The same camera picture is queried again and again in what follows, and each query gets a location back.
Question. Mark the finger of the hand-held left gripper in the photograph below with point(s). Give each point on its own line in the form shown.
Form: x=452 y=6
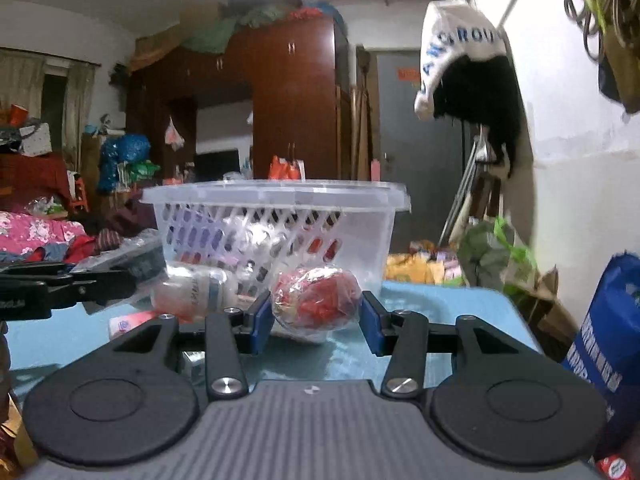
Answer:
x=95 y=287
x=35 y=269

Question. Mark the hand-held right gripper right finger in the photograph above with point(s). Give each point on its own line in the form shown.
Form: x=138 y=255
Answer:
x=371 y=325

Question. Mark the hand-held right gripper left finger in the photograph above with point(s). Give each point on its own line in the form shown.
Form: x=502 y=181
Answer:
x=263 y=321

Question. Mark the black white patterned packet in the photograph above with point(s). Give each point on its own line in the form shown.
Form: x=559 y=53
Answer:
x=142 y=260

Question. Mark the red round packet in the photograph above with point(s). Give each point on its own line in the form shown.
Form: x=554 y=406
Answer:
x=316 y=302

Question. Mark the white plastic lattice basket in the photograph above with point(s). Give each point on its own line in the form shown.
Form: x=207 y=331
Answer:
x=280 y=220

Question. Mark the pink floral blanket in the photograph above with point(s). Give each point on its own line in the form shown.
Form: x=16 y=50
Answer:
x=35 y=232

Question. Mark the pink wrapped packet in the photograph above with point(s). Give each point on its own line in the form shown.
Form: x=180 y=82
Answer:
x=131 y=324

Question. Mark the maroon cloth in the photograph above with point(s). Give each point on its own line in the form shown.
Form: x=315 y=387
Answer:
x=115 y=230

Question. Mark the white labelled clear packet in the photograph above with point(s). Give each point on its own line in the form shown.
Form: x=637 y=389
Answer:
x=197 y=294

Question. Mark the snack packets on floor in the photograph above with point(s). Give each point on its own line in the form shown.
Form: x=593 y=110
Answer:
x=425 y=262

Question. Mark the red cloth covered furniture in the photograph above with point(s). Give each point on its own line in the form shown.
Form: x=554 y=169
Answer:
x=32 y=175

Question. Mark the white patterned gift bag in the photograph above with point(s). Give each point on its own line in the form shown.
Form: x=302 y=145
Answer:
x=35 y=140

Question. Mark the blue plastic bags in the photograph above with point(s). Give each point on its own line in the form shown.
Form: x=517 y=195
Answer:
x=122 y=157

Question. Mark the green plastic bag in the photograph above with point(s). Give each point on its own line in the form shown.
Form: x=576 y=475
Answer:
x=487 y=255

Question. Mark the red packets by wardrobe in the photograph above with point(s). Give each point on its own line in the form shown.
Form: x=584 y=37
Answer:
x=285 y=167

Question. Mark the black television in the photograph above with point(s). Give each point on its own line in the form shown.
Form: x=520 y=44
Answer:
x=217 y=165

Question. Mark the grey door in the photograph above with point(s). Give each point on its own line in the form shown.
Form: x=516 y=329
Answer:
x=420 y=170

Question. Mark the beige curtain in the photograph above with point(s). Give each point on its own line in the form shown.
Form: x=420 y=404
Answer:
x=20 y=85
x=77 y=110

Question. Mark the metal crutches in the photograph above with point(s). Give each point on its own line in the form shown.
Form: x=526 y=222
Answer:
x=467 y=185

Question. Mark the white hanging plastic bag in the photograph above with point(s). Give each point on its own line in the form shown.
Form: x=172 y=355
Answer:
x=174 y=135

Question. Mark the brown paper bag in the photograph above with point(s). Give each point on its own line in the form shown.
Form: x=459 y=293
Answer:
x=545 y=310

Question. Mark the brown wooden wardrobe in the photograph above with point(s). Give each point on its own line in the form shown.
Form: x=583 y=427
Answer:
x=290 y=110

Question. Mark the wooden sticks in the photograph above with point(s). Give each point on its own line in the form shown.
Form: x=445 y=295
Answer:
x=361 y=110

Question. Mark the blue printed tote bag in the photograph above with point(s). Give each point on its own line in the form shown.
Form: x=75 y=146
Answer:
x=607 y=355

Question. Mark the black hanging garment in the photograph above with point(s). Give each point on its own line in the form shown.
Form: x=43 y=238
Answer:
x=485 y=105

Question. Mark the red door sign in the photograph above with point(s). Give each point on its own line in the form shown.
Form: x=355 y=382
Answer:
x=410 y=76

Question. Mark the red cardboard box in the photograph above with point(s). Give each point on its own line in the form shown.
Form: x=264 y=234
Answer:
x=614 y=467

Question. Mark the green cloth on wardrobe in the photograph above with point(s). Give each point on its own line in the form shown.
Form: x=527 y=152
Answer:
x=220 y=30

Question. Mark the white lettered hanging garment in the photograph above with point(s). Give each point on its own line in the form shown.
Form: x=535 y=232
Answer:
x=450 y=30

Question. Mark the olive hanging bag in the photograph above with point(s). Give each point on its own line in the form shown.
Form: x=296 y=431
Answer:
x=622 y=80

